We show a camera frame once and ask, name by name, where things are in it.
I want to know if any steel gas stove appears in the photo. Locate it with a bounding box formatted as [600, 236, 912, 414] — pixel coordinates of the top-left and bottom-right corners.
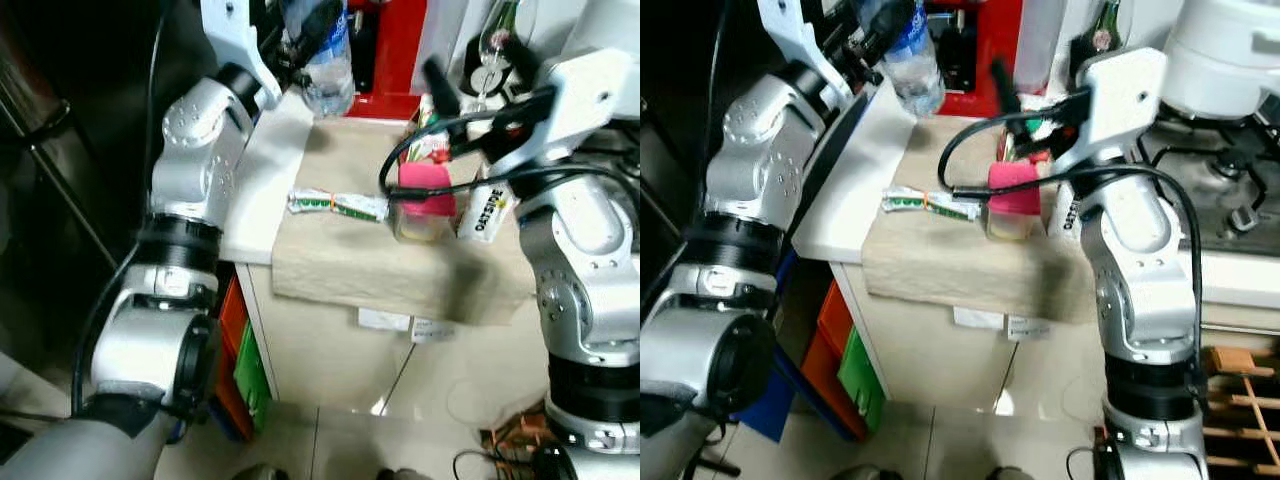
[1133, 108, 1280, 258]

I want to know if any translucent white container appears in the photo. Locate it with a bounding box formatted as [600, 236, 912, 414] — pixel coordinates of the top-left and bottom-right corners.
[1013, 0, 1073, 96]
[413, 0, 473, 98]

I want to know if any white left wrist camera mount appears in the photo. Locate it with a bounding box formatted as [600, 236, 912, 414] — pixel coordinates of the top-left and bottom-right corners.
[200, 0, 285, 111]
[757, 0, 858, 103]

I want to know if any oat drink carton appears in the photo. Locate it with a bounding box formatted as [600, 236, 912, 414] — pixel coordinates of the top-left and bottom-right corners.
[1045, 180, 1089, 243]
[457, 180, 518, 244]

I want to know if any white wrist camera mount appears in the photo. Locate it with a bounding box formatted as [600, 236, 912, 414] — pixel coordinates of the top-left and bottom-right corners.
[1050, 47, 1171, 179]
[485, 47, 628, 179]
[757, 0, 858, 103]
[200, 0, 285, 111]

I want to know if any orange board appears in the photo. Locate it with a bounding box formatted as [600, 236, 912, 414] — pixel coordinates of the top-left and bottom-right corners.
[213, 275, 251, 436]
[812, 278, 863, 406]

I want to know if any beige counter cloth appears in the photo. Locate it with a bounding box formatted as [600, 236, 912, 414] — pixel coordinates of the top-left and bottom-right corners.
[860, 115, 1113, 327]
[270, 118, 543, 327]

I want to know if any green glass bottle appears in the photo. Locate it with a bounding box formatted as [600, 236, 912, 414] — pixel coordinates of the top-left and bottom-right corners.
[1070, 0, 1129, 59]
[468, 0, 533, 103]

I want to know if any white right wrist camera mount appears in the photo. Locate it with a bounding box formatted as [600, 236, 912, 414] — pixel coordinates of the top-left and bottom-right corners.
[485, 47, 628, 179]
[1050, 47, 1171, 179]

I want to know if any white rice cooker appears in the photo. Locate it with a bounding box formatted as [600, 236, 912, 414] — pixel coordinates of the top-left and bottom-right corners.
[1163, 0, 1280, 123]
[570, 0, 641, 61]

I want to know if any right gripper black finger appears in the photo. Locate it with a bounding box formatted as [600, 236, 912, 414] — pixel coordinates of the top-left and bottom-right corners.
[990, 57, 1026, 117]
[420, 57, 463, 121]

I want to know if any pink lid container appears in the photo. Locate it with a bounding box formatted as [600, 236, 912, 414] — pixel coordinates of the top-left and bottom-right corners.
[390, 162, 460, 245]
[985, 162, 1044, 244]

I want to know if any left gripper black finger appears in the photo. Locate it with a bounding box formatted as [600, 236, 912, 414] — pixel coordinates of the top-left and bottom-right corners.
[858, 0, 916, 66]
[288, 0, 346, 69]

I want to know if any red kitchen appliance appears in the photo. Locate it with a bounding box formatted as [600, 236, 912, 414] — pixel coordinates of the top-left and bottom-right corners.
[345, 0, 433, 121]
[925, 0, 1028, 119]

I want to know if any wooden wine rack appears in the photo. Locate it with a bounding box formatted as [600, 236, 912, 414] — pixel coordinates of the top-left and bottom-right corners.
[1195, 343, 1280, 478]
[480, 408, 553, 463]

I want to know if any black floor cable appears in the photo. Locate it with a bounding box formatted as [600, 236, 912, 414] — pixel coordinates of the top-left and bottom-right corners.
[452, 445, 561, 480]
[1065, 445, 1106, 480]

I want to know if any green white snack packet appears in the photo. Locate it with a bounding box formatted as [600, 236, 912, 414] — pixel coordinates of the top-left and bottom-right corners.
[287, 186, 393, 224]
[880, 186, 988, 224]

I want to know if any clear plastic water bottle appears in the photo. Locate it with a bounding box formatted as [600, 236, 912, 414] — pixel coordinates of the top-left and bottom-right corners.
[873, 0, 947, 119]
[283, 0, 357, 119]

